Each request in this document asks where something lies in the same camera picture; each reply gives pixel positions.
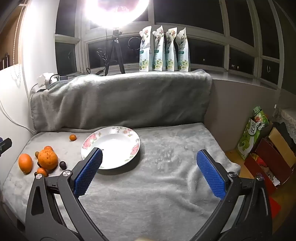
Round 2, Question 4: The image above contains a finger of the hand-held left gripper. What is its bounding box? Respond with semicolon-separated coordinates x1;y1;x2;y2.
0;138;12;156

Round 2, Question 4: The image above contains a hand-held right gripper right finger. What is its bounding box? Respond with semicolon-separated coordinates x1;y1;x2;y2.
191;149;273;241

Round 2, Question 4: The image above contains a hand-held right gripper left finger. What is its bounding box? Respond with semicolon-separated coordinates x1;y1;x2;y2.
25;147;109;241

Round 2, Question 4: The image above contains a smooth large orange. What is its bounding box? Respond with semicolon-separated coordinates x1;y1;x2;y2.
18;153;33;174

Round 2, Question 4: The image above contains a floral white plate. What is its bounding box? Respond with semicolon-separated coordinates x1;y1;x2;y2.
81;126;141;170

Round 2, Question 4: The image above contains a bumpy large orange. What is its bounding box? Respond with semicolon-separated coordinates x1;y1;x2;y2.
38;149;59;170

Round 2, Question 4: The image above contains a grey fleece seat blanket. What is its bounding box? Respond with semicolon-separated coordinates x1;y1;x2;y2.
1;123;241;241

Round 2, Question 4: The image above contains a green tissue box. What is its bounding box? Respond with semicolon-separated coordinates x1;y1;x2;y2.
237;118;262;161

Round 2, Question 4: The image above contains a dark red box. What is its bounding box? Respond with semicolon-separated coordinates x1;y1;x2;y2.
244;138;294;195

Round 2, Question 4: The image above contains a green snack packet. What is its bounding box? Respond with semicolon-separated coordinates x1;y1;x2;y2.
252;106;270;132

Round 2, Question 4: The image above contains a grey blanket over backrest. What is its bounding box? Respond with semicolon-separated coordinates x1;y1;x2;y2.
30;69;213;133

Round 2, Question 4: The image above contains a white power strip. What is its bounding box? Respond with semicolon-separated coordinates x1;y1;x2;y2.
37;72;59;90

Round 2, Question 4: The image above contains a brown cardboard box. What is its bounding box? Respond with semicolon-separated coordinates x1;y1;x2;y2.
268;127;296;167

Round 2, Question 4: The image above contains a white lace cloth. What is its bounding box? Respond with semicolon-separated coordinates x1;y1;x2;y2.
273;108;296;139

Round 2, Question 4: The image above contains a floral white refill pouch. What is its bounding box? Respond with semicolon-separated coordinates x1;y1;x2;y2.
153;25;166;72
165;27;178;71
139;26;153;72
176;27;190;72

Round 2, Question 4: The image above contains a black tripod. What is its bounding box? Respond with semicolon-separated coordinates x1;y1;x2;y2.
102;28;126;76

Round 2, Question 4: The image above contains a white cable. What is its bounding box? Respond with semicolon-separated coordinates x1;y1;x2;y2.
0;100;35;133

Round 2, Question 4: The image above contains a black coiled cable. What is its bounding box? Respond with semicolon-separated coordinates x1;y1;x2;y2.
96;47;110;67

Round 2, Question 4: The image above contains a white window frame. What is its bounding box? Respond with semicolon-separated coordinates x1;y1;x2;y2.
54;0;287;91

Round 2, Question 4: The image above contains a ring light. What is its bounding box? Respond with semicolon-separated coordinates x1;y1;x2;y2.
83;0;149;29

